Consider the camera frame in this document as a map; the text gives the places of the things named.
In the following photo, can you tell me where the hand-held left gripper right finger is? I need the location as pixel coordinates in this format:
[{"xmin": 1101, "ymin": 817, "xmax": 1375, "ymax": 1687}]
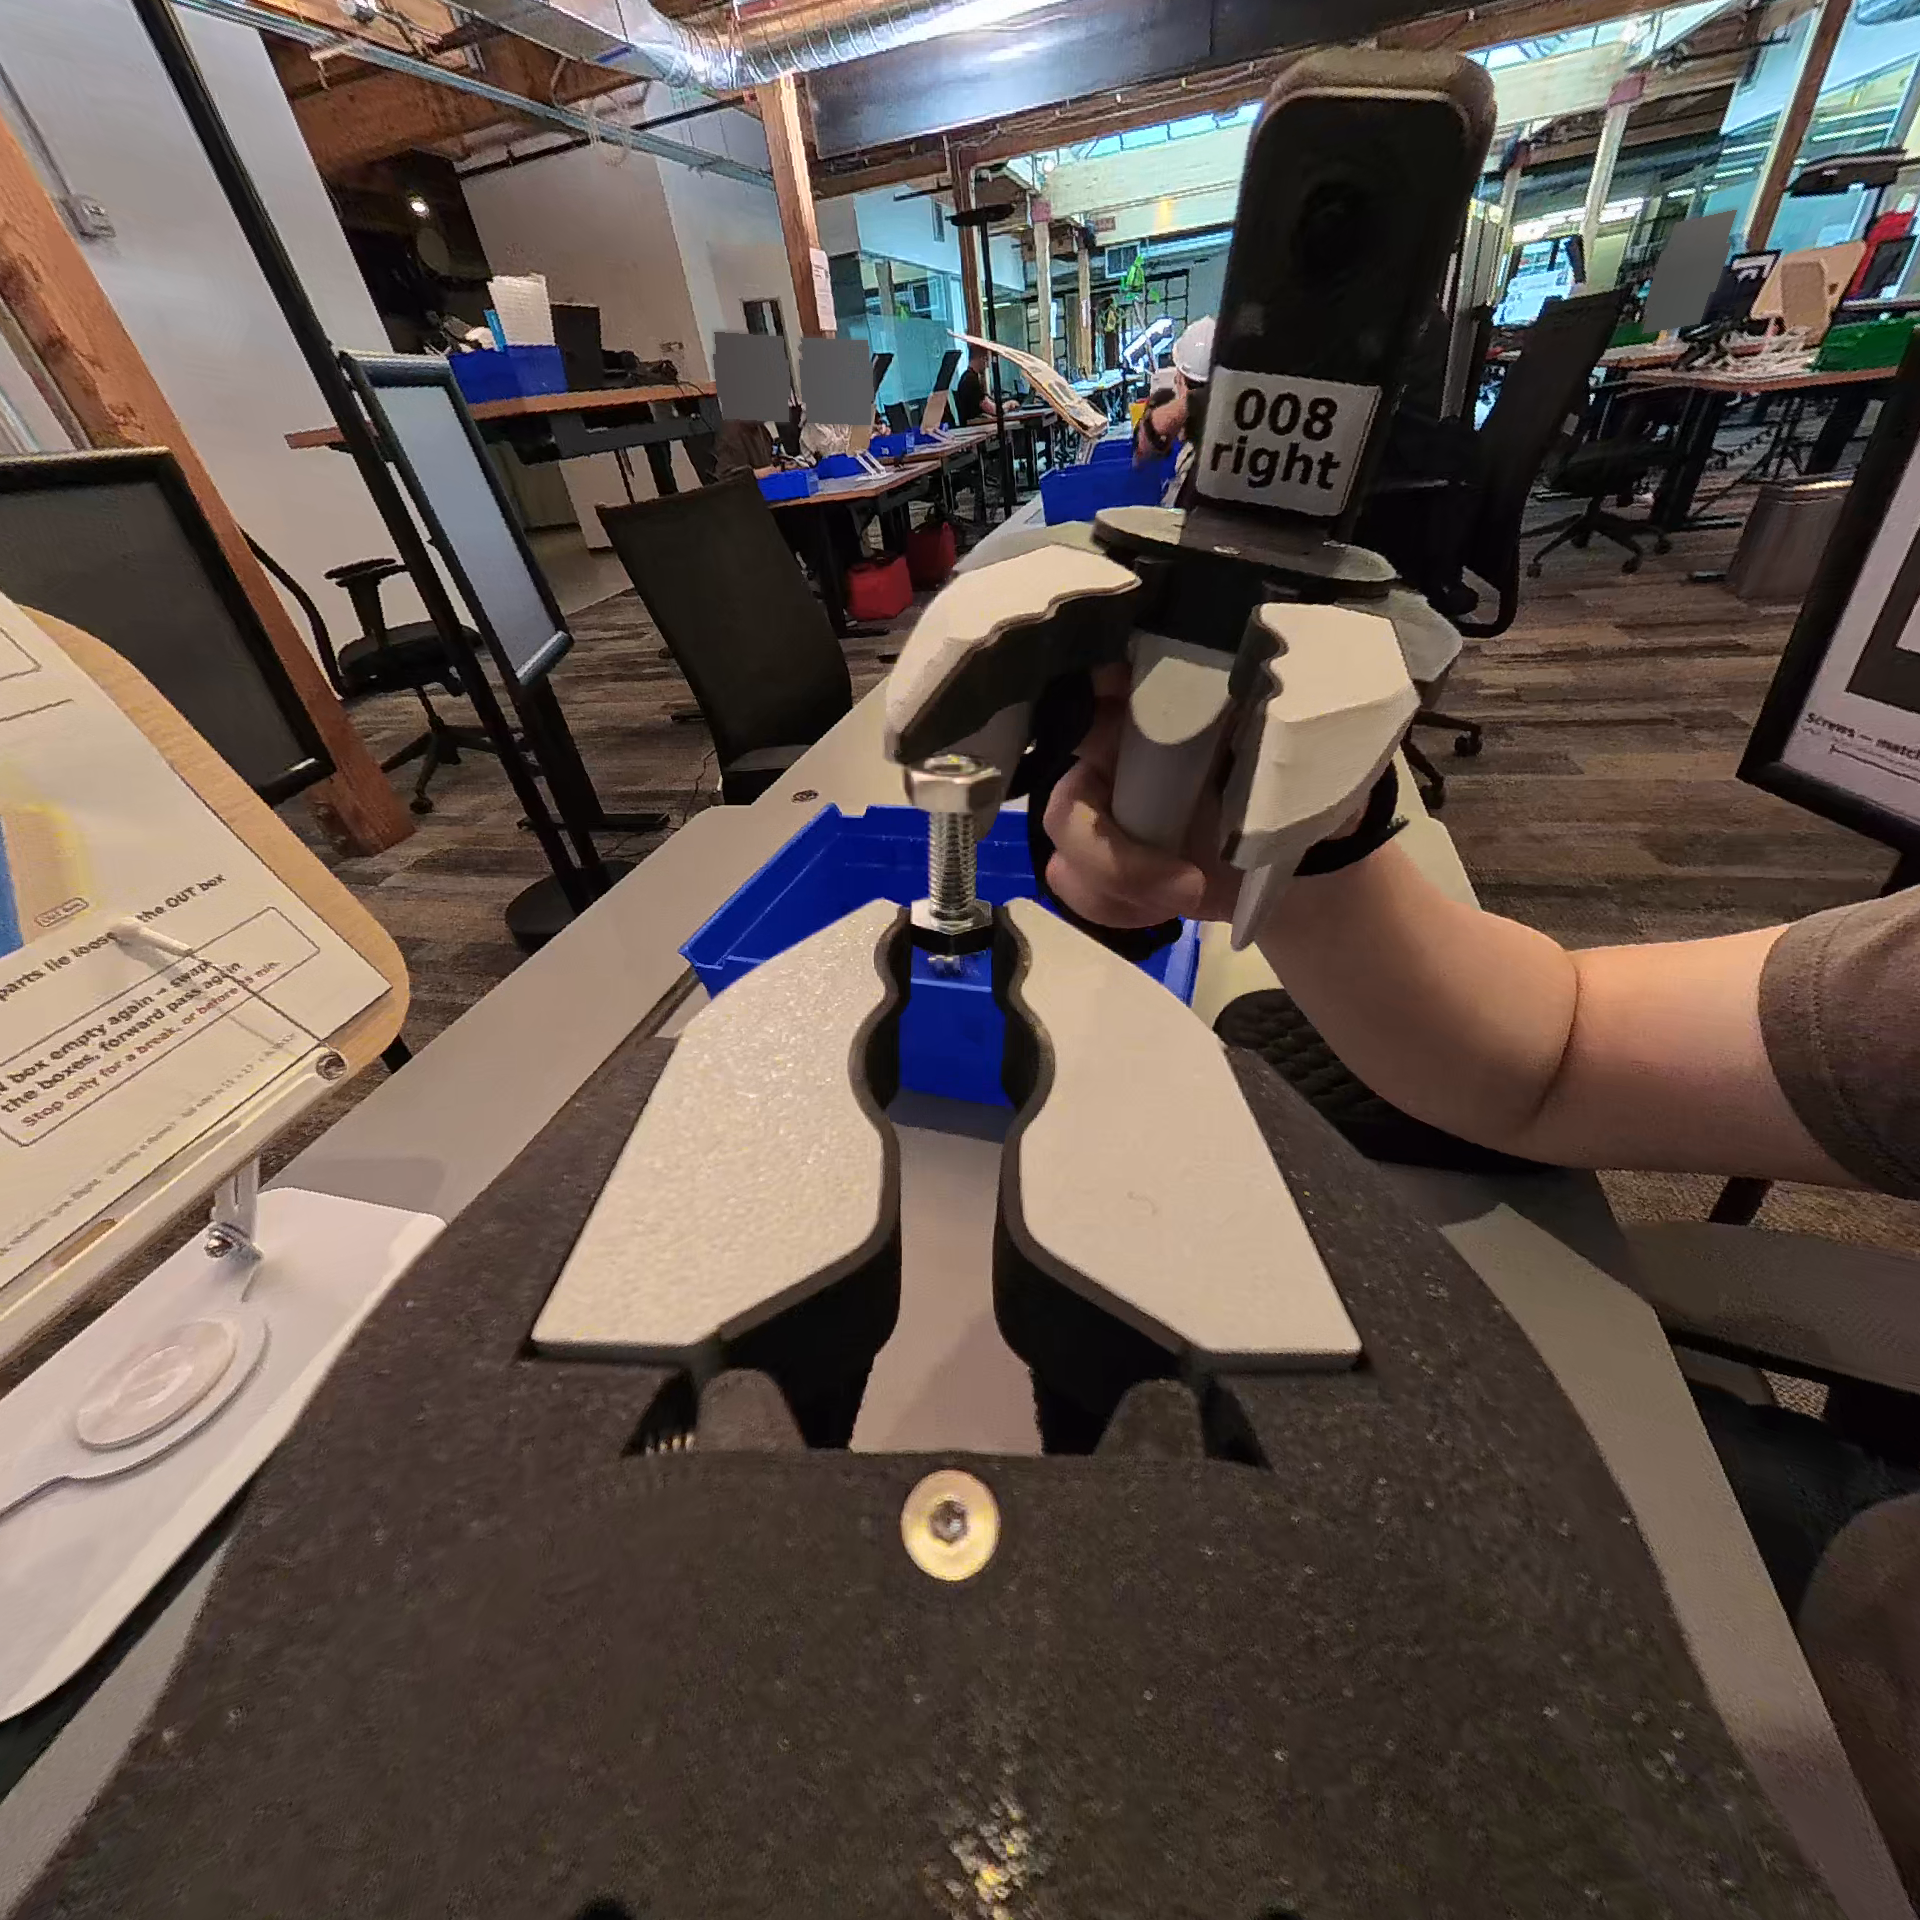
[{"xmin": 995, "ymin": 896, "xmax": 1370, "ymax": 1377}]

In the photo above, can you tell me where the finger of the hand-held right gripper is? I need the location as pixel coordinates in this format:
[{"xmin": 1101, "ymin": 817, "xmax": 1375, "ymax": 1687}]
[
  {"xmin": 882, "ymin": 540, "xmax": 1150, "ymax": 776},
  {"xmin": 1215, "ymin": 597, "xmax": 1422, "ymax": 952}
]

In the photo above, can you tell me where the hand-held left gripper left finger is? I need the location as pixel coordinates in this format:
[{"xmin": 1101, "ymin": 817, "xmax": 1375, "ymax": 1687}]
[{"xmin": 527, "ymin": 896, "xmax": 915, "ymax": 1373}]

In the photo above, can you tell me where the steel hex bolt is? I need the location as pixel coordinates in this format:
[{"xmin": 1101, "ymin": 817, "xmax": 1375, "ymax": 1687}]
[{"xmin": 900, "ymin": 752, "xmax": 1004, "ymax": 924}]

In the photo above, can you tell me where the blue plastic bin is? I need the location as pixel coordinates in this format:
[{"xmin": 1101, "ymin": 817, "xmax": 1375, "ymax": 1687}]
[{"xmin": 678, "ymin": 804, "xmax": 1203, "ymax": 1113}]

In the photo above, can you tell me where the steel hex nut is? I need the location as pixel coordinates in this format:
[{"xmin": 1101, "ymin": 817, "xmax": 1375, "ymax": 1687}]
[{"xmin": 900, "ymin": 900, "xmax": 998, "ymax": 977}]

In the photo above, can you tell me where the person's right forearm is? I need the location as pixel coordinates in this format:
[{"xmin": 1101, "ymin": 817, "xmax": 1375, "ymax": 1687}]
[{"xmin": 1319, "ymin": 849, "xmax": 1823, "ymax": 1179}]

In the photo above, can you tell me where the person's right hand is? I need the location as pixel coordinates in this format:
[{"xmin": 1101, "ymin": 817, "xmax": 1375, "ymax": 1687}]
[{"xmin": 1039, "ymin": 660, "xmax": 1413, "ymax": 981}]

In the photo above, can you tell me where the wooden office desk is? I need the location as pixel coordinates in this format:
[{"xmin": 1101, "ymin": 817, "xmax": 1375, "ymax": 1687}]
[
  {"xmin": 285, "ymin": 383, "xmax": 724, "ymax": 520},
  {"xmin": 1598, "ymin": 353, "xmax": 1907, "ymax": 497},
  {"xmin": 765, "ymin": 434, "xmax": 1038, "ymax": 634}
]

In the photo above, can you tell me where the black high-back chair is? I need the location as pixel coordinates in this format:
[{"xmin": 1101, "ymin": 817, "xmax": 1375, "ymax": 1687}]
[{"xmin": 596, "ymin": 469, "xmax": 855, "ymax": 807}]

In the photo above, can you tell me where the black pole stand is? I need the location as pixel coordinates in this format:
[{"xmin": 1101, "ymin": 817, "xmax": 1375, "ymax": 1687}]
[{"xmin": 133, "ymin": 0, "xmax": 672, "ymax": 952}]

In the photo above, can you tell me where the white board stand base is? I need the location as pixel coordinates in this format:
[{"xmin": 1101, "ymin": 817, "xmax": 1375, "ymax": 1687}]
[{"xmin": 0, "ymin": 1185, "xmax": 447, "ymax": 1728}]

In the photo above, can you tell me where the grey waste bin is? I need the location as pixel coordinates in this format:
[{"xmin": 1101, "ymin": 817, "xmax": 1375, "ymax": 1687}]
[{"xmin": 1726, "ymin": 477, "xmax": 1856, "ymax": 607}]

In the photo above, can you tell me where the black framed marker sign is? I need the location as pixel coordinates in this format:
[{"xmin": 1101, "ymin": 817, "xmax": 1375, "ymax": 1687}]
[{"xmin": 1735, "ymin": 337, "xmax": 1920, "ymax": 858}]

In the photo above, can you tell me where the grey framed panel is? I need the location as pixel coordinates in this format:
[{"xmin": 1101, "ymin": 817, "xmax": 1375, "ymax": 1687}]
[{"xmin": 335, "ymin": 347, "xmax": 576, "ymax": 696}]

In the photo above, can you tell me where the black office chair with armrests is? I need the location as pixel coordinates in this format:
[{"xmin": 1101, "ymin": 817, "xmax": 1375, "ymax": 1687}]
[{"xmin": 244, "ymin": 532, "xmax": 501, "ymax": 817}]

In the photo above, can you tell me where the wooden instruction board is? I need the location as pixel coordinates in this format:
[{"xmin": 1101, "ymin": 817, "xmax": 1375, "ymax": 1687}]
[{"xmin": 0, "ymin": 592, "xmax": 411, "ymax": 1361}]

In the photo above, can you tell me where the black framed panel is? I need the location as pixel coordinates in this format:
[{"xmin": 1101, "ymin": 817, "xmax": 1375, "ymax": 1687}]
[{"xmin": 0, "ymin": 449, "xmax": 339, "ymax": 807}]

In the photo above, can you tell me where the wooden beam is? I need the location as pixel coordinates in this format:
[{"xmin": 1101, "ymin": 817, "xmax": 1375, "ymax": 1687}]
[{"xmin": 0, "ymin": 112, "xmax": 415, "ymax": 859}]

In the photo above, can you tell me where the metal ceiling duct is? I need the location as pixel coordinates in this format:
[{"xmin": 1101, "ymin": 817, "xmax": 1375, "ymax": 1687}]
[{"xmin": 451, "ymin": 0, "xmax": 1080, "ymax": 189}]

